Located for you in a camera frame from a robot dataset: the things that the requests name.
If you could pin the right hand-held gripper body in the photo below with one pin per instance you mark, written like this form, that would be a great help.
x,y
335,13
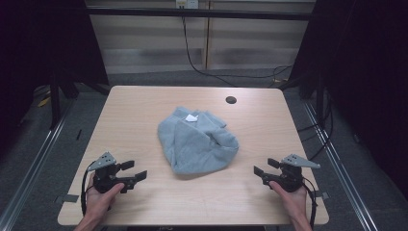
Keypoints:
x,y
290,179

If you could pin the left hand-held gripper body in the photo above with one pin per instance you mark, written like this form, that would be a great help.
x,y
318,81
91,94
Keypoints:
x,y
103,178

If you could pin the light blue towel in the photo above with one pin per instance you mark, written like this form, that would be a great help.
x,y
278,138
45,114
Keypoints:
x,y
195,144

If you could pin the person's right hand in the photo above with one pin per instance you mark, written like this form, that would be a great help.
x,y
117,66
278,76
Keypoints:
x,y
295,203

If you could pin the person's left hand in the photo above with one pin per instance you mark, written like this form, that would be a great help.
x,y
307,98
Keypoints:
x,y
97,203

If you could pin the grey tape strip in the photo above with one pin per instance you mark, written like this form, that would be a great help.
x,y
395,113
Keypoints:
x,y
69,198
320,194

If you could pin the small black floor tape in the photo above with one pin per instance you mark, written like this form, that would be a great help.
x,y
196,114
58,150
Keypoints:
x,y
79,134

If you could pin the dark round table grommet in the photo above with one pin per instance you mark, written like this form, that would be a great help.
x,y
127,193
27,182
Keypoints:
x,y
231,99

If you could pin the black metal stand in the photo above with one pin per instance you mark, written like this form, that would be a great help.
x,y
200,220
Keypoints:
x,y
319,99
55,102

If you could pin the yellow floor item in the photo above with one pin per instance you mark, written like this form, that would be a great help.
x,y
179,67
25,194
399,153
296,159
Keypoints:
x,y
44,102

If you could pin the dark curtain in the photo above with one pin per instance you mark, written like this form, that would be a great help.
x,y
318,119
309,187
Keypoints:
x,y
365,80
41,48

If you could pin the metal floor rail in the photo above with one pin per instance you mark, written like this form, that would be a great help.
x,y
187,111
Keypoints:
x,y
340,173
32,170

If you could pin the black horizontal frame bar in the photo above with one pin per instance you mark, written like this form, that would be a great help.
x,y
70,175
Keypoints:
x,y
198,13

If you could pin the white wall outlet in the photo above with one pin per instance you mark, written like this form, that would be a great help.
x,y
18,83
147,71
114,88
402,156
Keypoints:
x,y
187,3

